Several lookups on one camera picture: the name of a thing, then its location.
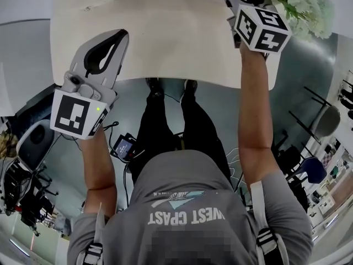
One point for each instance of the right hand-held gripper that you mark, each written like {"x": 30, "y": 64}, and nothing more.
{"x": 262, "y": 32}

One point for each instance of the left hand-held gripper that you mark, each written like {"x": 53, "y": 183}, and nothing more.
{"x": 71, "y": 114}

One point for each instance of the person's right forearm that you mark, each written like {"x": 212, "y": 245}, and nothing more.
{"x": 253, "y": 98}

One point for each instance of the person's left forearm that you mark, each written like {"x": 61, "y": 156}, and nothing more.
{"x": 98, "y": 161}

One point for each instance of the cream dressing table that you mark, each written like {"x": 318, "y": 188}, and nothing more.
{"x": 176, "y": 37}

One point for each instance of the metal drawer knob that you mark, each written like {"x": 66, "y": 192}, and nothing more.
{"x": 87, "y": 8}

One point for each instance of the person's left black shoe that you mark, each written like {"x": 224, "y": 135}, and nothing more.
{"x": 154, "y": 86}

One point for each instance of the person's black shoe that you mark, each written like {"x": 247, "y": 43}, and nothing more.
{"x": 154, "y": 86}
{"x": 190, "y": 85}

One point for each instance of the white green flower bouquet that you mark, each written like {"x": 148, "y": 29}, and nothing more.
{"x": 306, "y": 7}

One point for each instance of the black device with screen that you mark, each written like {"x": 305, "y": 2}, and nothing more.
{"x": 125, "y": 148}

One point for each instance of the person's right black shoe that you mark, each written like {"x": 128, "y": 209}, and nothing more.
{"x": 190, "y": 85}

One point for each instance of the gray white rounded device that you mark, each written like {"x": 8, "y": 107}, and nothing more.
{"x": 34, "y": 142}

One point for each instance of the person's black trousers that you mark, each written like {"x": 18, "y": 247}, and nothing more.
{"x": 198, "y": 128}

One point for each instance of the yellow plaid cloth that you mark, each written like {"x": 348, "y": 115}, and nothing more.
{"x": 8, "y": 145}

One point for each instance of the black folding stands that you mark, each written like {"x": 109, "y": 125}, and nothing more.
{"x": 30, "y": 192}

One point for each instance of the gray chair with black legs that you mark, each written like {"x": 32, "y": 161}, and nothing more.
{"x": 326, "y": 123}

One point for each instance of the blue chair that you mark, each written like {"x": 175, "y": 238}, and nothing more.
{"x": 313, "y": 170}

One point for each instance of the person's gray printed t-shirt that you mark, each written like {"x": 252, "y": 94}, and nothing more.
{"x": 193, "y": 230}

